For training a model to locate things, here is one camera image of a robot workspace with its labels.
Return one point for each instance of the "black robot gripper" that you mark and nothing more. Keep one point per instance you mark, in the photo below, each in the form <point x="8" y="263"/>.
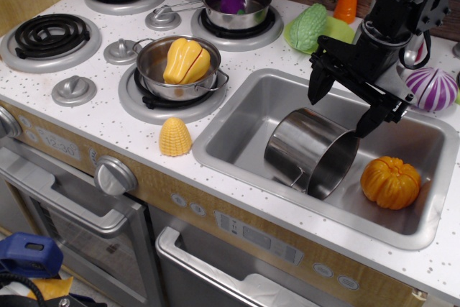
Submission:
<point x="368" y="68"/>

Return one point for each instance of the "steel pot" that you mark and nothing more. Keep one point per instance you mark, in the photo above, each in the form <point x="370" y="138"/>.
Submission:
<point x="310" y="153"/>

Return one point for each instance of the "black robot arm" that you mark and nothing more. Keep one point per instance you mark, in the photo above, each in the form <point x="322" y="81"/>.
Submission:
<point x="395" y="17"/>

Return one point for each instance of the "steel sink basin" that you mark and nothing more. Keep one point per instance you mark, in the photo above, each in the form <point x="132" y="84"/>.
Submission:
<point x="234" y="143"/>

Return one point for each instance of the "green toy bitter melon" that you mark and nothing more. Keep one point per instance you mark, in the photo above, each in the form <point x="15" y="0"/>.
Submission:
<point x="307" y="27"/>

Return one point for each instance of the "purple toy onion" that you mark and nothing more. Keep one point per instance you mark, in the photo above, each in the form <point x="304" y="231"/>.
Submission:
<point x="434" y="89"/>

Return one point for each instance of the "orange toy carrot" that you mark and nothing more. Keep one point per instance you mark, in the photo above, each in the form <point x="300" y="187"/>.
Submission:
<point x="345" y="10"/>

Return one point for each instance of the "orange toy pumpkin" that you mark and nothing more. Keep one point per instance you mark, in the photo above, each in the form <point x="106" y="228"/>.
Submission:
<point x="390" y="183"/>

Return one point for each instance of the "purple toy eggplant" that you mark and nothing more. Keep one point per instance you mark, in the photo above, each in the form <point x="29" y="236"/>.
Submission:
<point x="233" y="6"/>

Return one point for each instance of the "yellow toy bell pepper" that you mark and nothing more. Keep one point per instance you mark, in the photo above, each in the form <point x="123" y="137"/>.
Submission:
<point x="187" y="62"/>

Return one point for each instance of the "yellow toy corn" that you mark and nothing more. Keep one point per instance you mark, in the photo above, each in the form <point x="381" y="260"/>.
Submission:
<point x="174" y="139"/>

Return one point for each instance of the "grey stove knob centre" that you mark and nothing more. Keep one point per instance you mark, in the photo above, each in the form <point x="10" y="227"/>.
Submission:
<point x="162" y="19"/>

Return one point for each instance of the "grey stove knob middle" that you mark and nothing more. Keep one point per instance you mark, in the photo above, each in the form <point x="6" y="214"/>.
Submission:
<point x="120" y="52"/>

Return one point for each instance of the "silver oven dial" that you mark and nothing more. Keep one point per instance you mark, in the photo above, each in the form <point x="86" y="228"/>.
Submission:
<point x="9" y="125"/>
<point x="113" y="177"/>

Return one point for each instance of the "grey stove knob front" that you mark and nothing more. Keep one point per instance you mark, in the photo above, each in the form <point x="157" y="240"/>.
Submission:
<point x="74" y="91"/>

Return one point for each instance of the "black coil burner left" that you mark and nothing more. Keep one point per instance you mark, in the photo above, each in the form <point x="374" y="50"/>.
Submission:
<point x="50" y="35"/>

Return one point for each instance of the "silver oven dial left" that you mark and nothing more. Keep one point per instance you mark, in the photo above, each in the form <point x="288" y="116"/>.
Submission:
<point x="9" y="125"/>

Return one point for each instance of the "blue clamp tool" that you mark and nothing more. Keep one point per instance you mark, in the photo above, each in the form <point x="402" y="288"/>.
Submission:
<point x="30" y="256"/>

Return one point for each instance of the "steel saucepan with handle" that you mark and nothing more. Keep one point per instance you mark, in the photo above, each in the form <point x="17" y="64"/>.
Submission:
<point x="226" y="14"/>

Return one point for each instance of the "steel two-handled pan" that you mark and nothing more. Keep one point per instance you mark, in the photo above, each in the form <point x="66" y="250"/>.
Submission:
<point x="152" y="60"/>

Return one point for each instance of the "dishwasher door with handle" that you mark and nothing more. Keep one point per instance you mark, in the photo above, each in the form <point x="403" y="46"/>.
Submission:
<point x="201" y="270"/>

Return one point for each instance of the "oven door with handle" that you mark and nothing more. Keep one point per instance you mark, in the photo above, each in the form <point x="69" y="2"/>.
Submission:
<point x="104" y="239"/>

